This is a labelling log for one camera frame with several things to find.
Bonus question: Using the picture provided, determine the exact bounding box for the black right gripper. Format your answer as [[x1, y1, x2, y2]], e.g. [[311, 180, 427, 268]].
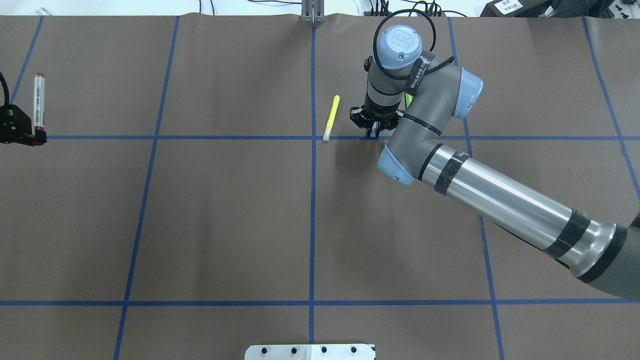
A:
[[349, 107, 401, 138]]

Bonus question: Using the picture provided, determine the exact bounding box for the black red left gripper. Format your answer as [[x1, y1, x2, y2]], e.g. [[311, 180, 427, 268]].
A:
[[0, 104, 48, 147]]

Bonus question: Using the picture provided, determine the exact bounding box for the red capped white marker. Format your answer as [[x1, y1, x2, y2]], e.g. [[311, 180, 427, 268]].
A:
[[33, 72, 46, 132]]

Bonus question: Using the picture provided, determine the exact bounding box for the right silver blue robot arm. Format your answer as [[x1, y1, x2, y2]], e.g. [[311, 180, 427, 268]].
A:
[[349, 24, 640, 301]]

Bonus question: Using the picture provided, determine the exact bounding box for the green highlighter pen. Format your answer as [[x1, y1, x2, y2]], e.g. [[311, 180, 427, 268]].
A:
[[404, 93, 413, 109]]

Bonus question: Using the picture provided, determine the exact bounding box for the yellow highlighter pen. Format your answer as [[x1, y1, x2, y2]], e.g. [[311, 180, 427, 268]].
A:
[[322, 95, 341, 142]]

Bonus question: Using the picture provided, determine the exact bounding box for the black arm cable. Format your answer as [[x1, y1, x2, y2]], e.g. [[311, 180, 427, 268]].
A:
[[373, 9, 456, 82]]

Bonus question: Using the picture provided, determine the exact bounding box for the aluminium frame post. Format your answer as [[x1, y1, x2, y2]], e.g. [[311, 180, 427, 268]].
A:
[[300, 0, 326, 25]]

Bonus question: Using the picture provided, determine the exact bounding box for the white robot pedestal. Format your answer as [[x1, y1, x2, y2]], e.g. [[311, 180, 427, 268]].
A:
[[244, 343, 377, 360]]

